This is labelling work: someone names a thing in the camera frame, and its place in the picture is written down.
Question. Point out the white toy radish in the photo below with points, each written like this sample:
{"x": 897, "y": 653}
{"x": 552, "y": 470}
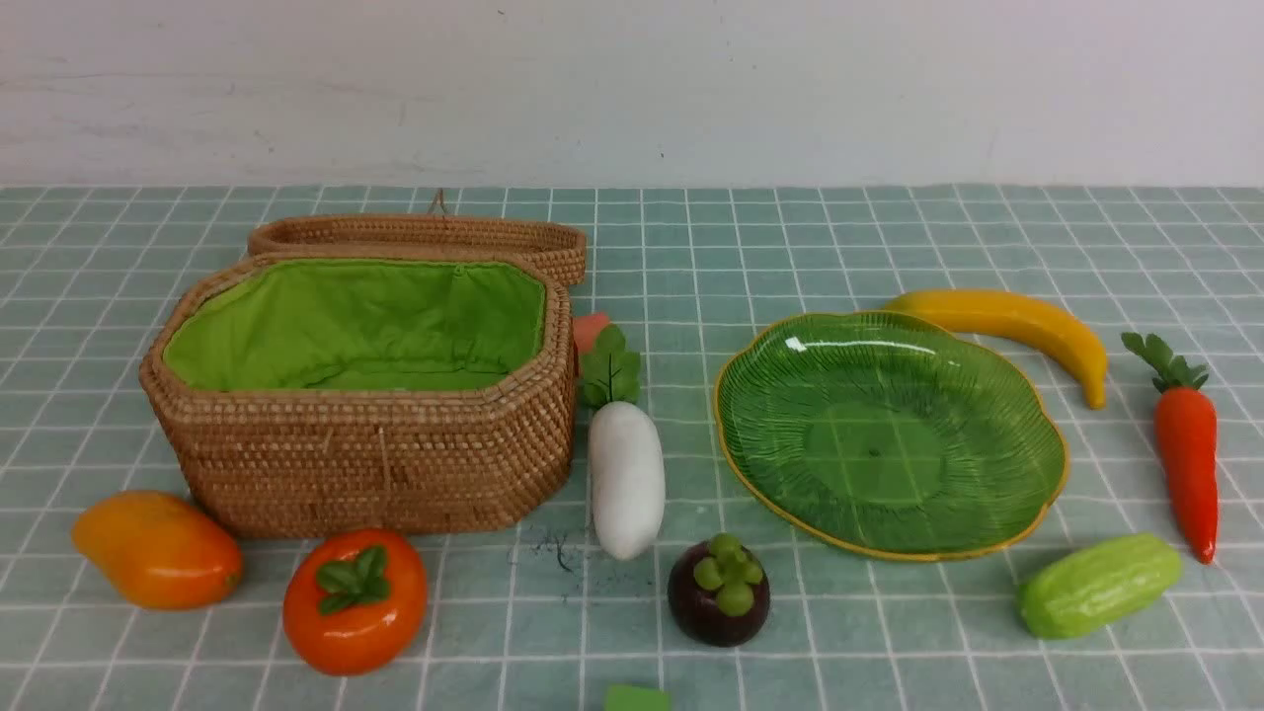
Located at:
{"x": 625, "y": 457}

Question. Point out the purple toy mangosteen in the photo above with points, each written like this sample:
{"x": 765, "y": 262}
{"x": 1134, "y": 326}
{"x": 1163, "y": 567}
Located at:
{"x": 718, "y": 592}

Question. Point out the yellow toy banana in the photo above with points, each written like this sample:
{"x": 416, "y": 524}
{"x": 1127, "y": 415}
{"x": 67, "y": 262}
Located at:
{"x": 1019, "y": 318}

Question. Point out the orange toy persimmon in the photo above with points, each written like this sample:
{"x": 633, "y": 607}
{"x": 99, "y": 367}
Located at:
{"x": 356, "y": 602}

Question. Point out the green toy cucumber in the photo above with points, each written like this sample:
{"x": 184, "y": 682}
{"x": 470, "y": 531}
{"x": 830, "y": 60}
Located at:
{"x": 1097, "y": 586}

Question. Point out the orange yellow toy mango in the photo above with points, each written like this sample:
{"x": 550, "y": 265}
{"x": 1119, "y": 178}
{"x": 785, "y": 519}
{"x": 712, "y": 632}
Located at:
{"x": 158, "y": 550}

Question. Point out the orange toy carrot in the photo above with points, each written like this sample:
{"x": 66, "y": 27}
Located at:
{"x": 1185, "y": 426}

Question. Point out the salmon foam block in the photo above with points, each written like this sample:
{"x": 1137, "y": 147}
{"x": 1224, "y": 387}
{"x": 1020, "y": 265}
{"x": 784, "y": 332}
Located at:
{"x": 586, "y": 329}

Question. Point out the woven wicker basket lid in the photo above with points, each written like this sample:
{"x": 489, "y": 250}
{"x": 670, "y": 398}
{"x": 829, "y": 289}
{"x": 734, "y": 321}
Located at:
{"x": 558, "y": 251}

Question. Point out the green glass leaf plate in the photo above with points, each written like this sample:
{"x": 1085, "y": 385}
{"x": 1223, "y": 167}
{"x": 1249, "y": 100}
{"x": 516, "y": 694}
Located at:
{"x": 885, "y": 436}

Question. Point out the green foam block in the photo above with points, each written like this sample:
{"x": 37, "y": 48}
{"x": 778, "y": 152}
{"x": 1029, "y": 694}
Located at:
{"x": 628, "y": 697}

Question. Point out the woven wicker basket green lining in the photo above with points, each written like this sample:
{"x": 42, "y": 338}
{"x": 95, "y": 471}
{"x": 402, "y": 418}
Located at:
{"x": 306, "y": 394}

